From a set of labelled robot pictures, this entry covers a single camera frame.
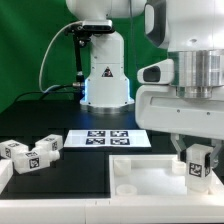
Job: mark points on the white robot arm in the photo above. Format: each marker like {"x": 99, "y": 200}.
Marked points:
{"x": 181, "y": 71}

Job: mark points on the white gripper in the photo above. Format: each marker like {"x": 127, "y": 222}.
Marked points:
{"x": 158, "y": 108}

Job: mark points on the white square table top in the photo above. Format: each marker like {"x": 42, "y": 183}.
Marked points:
{"x": 149, "y": 178}

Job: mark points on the black camera on stand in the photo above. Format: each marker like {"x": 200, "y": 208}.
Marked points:
{"x": 81, "y": 32}

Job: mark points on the white U-shaped fence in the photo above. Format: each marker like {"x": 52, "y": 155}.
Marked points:
{"x": 106, "y": 211}

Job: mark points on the white marker sheet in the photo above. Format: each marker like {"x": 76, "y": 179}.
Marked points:
{"x": 107, "y": 138}

